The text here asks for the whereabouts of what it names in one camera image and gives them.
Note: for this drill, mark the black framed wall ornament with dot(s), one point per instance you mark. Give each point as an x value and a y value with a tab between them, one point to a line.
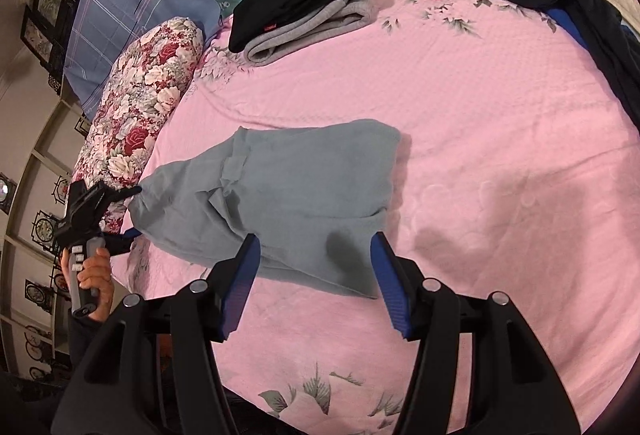
37	295
44	229
61	190

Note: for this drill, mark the folded grey pants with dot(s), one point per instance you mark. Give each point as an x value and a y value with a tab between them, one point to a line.
310	25

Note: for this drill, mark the red floral pillow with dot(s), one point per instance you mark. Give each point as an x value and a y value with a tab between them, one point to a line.
145	100

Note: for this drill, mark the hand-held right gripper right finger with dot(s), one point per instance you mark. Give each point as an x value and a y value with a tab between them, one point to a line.
392	285

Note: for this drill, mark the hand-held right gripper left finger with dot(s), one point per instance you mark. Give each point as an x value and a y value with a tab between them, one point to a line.
240	285

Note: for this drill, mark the pink floral bed sheet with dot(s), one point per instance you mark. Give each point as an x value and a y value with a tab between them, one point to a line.
500	140

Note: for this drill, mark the person's left forearm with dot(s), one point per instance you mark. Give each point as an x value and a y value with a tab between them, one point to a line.
85	340

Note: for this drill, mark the person's left hand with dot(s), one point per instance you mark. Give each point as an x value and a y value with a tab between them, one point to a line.
100	275

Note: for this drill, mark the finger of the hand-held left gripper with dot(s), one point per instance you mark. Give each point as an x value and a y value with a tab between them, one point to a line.
125	192
131	234

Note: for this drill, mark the blue plaid pillow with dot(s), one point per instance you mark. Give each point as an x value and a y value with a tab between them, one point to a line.
125	15

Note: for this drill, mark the grey pants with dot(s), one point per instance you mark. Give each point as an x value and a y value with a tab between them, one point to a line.
310	25
280	185

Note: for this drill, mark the blue garment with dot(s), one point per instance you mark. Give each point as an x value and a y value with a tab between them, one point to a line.
565	22

